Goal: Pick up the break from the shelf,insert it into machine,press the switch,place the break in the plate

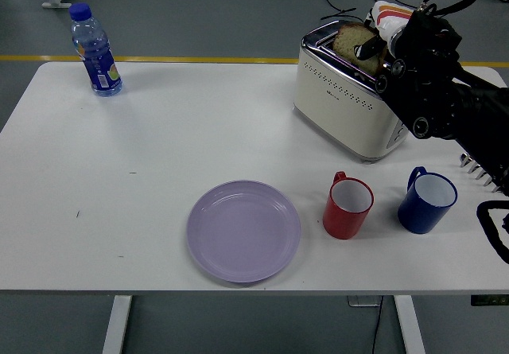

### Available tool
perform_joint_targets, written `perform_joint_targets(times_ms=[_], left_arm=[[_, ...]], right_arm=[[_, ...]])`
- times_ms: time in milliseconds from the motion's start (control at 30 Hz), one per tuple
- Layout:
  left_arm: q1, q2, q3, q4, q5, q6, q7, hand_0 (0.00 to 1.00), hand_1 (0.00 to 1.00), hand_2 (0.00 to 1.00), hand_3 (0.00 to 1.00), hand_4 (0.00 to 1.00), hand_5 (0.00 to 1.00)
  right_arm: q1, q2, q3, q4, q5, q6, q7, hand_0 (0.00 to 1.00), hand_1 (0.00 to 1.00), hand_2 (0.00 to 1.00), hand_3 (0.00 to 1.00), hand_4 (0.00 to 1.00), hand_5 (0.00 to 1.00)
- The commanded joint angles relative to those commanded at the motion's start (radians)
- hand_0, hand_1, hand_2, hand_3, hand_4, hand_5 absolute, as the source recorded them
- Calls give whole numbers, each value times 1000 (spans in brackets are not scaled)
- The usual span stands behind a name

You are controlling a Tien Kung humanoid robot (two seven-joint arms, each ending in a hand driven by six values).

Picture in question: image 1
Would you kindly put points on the brown crusted bread slice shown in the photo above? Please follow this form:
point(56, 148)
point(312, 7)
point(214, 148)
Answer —
point(348, 41)

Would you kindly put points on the black under-table control box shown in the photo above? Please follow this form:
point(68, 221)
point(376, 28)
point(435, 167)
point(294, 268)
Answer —
point(489, 300)

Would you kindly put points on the clear bottle with blue label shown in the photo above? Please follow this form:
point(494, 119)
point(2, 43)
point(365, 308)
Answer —
point(97, 57)

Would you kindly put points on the grey under-table bracket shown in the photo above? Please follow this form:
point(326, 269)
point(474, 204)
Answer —
point(364, 300)

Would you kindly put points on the red mug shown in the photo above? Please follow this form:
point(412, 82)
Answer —
point(342, 220)

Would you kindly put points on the purple round plate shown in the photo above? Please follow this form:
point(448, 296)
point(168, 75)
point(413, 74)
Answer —
point(243, 232)

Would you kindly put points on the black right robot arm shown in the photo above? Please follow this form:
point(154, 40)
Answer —
point(437, 83)

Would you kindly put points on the white table leg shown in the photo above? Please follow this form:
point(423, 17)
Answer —
point(117, 326)
point(409, 326)

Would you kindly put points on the cream and chrome toaster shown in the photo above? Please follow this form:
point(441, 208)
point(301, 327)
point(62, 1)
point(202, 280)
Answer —
point(338, 103)

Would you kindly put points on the blue mug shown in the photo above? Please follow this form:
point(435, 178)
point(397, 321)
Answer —
point(421, 215)

